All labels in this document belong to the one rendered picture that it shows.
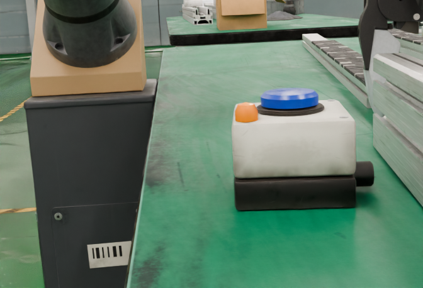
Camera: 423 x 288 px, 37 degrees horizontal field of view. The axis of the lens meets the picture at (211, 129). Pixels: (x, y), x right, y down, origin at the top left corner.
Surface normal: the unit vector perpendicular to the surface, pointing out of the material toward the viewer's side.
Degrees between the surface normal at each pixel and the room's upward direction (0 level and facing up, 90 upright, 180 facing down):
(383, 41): 90
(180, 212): 0
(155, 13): 90
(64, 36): 114
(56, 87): 90
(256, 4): 68
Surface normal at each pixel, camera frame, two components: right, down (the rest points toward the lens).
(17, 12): 0.06, 0.20
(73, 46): -0.22, 0.63
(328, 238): -0.05, -0.98
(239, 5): 0.01, -0.17
